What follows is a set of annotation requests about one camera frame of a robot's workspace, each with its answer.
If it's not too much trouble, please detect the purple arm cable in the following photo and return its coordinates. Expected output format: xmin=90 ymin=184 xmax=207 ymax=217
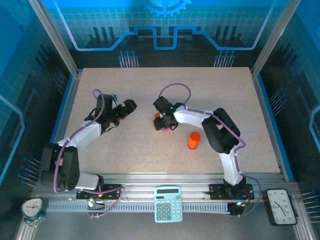
xmin=53 ymin=88 xmax=126 ymax=220
xmin=158 ymin=82 xmax=263 ymax=219

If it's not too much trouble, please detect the slotted grey cable duct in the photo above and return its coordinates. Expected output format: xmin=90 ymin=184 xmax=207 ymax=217
xmin=46 ymin=201 xmax=232 ymax=214

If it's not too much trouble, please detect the green alarm clock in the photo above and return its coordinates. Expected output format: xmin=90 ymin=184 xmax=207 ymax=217
xmin=20 ymin=197 xmax=50 ymax=227

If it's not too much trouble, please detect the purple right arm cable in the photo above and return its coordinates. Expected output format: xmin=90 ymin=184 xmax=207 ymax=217
xmin=158 ymin=82 xmax=263 ymax=219

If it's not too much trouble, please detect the aluminium frame post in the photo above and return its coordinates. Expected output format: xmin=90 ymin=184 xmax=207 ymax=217
xmin=250 ymin=0 xmax=301 ymax=77
xmin=27 ymin=0 xmax=83 ymax=76

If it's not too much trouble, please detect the aluminium side rail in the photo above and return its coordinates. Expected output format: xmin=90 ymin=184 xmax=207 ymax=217
xmin=37 ymin=69 xmax=84 ymax=183
xmin=249 ymin=69 xmax=295 ymax=183

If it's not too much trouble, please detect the teal calculator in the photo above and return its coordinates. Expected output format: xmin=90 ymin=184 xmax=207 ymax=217
xmin=153 ymin=186 xmax=184 ymax=224

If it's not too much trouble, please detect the black rectangular clock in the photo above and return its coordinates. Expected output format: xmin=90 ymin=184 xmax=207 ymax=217
xmin=265 ymin=188 xmax=299 ymax=227

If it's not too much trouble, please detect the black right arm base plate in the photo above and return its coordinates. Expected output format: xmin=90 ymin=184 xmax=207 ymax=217
xmin=208 ymin=183 xmax=255 ymax=201

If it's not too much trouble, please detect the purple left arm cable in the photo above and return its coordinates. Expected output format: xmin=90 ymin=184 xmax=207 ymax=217
xmin=53 ymin=88 xmax=126 ymax=220

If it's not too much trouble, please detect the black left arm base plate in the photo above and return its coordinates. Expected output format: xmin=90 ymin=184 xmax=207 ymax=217
xmin=75 ymin=183 xmax=123 ymax=201

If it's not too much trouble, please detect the orange and pink pill organizer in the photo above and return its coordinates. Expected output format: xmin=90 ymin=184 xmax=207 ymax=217
xmin=154 ymin=112 xmax=170 ymax=133

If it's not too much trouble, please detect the orange pill bottle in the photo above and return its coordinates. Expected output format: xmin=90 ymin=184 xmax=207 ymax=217
xmin=187 ymin=131 xmax=201 ymax=151

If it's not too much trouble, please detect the aluminium front rail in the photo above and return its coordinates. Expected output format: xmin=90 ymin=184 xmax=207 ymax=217
xmin=32 ymin=173 xmax=300 ymax=204

